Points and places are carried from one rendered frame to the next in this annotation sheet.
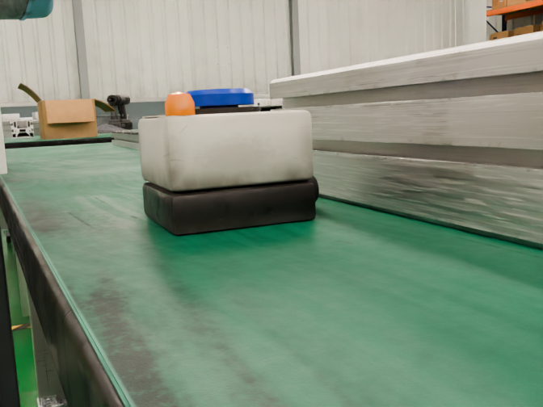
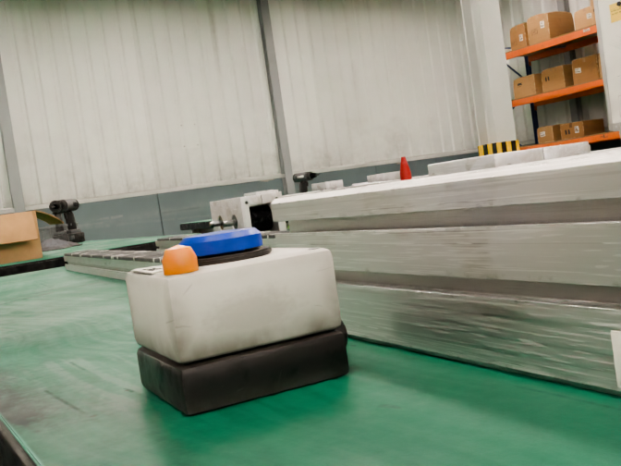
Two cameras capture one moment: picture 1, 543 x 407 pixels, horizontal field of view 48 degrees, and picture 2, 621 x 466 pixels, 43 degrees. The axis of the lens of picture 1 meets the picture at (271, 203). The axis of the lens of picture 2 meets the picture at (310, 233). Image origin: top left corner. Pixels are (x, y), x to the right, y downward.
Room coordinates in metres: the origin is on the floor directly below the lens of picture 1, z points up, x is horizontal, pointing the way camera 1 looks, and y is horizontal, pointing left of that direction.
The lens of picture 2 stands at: (-0.03, 0.01, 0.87)
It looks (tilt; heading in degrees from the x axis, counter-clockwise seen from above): 3 degrees down; 356
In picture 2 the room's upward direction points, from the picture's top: 8 degrees counter-clockwise
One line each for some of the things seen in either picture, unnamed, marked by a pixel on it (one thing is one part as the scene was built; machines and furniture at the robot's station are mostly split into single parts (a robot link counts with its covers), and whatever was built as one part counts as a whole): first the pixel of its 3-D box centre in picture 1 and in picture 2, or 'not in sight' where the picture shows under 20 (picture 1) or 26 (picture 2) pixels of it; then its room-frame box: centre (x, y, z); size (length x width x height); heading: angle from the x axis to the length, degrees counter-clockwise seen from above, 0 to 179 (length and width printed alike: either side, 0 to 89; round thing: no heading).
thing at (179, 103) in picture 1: (179, 102); (179, 258); (0.31, 0.04, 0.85); 0.01 x 0.01 x 0.01
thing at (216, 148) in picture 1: (236, 162); (248, 314); (0.36, 0.02, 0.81); 0.10 x 0.08 x 0.06; 112
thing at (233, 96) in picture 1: (219, 106); (222, 251); (0.35, 0.03, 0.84); 0.04 x 0.04 x 0.02
